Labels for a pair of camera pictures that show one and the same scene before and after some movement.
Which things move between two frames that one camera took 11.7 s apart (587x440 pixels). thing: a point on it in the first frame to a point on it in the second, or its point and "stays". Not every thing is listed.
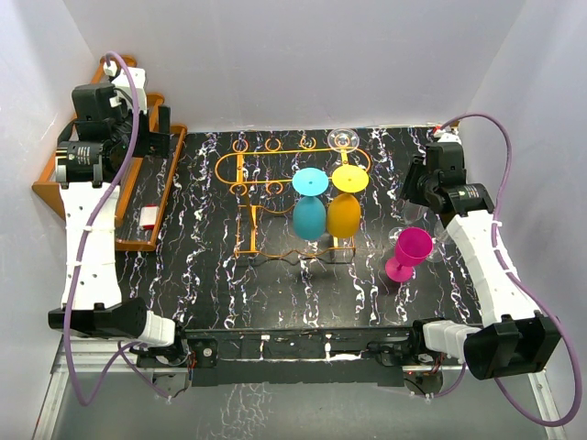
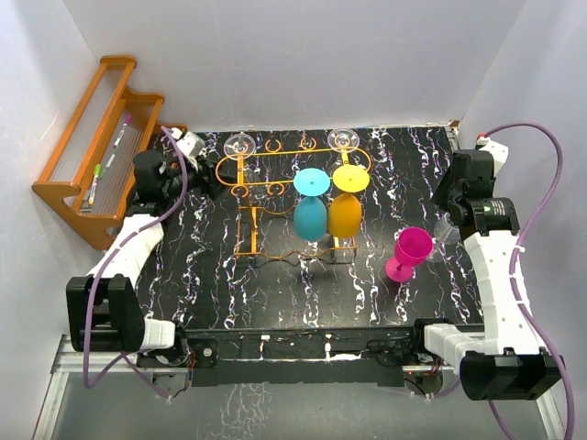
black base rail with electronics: (303, 357) stays
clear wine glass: (440, 241) stays
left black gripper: (153, 144) to (201, 170)
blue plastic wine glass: (309, 213) stays
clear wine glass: (414, 216) to (240, 146)
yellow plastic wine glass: (344, 209) stays
